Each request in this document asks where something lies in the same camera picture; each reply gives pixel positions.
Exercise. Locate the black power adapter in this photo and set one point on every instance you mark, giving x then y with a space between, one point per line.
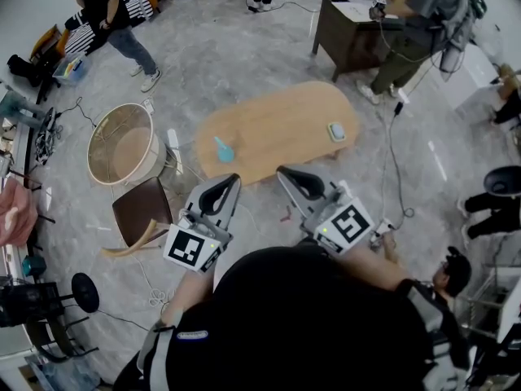
399 108

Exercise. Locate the white paper sheet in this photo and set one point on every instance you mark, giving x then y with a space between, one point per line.
358 10

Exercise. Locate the black backpack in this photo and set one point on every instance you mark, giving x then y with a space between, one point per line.
22 69

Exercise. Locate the brown wooden chair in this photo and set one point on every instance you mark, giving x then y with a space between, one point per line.
140 212

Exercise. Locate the person's right forearm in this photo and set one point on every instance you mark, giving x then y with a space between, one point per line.
372 265

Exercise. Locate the black white striped bedding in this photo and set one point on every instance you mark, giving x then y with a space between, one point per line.
85 33

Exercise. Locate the black round tub chair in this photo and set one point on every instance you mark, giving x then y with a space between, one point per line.
502 181

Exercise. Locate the black round stool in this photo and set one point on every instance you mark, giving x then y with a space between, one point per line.
85 292

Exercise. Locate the pink cloth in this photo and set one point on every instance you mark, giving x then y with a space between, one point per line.
16 214

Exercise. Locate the square green white pad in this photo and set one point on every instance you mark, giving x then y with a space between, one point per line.
336 132

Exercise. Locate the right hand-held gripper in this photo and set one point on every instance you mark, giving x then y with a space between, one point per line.
346 224

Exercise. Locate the dark wooden desk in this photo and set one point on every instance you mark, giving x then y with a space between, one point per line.
346 39

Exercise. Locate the teal plastic scoop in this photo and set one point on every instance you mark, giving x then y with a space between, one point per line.
224 152

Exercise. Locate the person's left forearm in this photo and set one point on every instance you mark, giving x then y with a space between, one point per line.
193 289

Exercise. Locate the teal power tool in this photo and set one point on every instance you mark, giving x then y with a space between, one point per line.
31 265

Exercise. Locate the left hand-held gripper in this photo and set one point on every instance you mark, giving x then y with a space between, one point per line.
191 247

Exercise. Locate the wooden oval coffee table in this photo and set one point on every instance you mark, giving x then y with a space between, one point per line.
277 128

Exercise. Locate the yellow chair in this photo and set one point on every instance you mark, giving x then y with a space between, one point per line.
49 41

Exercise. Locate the clear plastic storage box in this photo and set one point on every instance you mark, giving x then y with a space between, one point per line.
71 71

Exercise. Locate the person's black shirt torso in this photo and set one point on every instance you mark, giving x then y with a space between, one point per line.
301 324

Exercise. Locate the small red floor object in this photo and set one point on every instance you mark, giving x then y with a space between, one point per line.
287 214

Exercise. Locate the white power strip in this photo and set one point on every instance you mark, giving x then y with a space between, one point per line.
380 230
148 106

